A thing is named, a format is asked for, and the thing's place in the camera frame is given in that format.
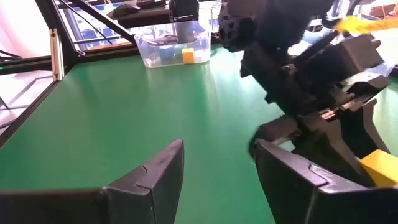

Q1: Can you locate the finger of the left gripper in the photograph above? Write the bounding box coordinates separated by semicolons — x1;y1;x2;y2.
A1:
248;116;376;187
360;98;391;156

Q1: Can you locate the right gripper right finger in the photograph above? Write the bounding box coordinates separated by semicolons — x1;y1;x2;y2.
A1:
253;139;398;224

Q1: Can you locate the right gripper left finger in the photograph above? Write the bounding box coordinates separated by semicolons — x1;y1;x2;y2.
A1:
0;139;185;224

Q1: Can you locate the yellow cube block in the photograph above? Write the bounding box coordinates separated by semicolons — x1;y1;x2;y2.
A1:
359;149;398;189
182;47;196;65

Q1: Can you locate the yellow gripper tag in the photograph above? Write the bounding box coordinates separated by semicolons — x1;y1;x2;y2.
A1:
334;15;398;35

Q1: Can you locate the green table mat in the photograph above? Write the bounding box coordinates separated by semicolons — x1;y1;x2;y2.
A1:
0;43;398;224

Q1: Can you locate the clear plastic bin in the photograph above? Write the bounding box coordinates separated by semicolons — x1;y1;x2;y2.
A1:
133;20;212;68

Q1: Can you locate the blue block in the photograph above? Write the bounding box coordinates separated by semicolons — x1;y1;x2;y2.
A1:
158;45;175;62

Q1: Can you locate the silver aluminium extrusion piece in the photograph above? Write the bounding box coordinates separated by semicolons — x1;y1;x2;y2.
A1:
49;27;65;82

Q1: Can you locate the dark grey desk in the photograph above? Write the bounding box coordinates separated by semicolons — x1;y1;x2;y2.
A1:
107;0;175;29

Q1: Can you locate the black computer mouse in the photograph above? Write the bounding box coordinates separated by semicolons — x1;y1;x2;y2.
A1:
107;1;142;19

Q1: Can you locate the black table frame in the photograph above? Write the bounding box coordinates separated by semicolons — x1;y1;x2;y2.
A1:
0;0;141;149

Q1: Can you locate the black diagonal frame strut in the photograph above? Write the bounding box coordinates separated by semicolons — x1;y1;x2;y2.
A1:
57;0;137;46

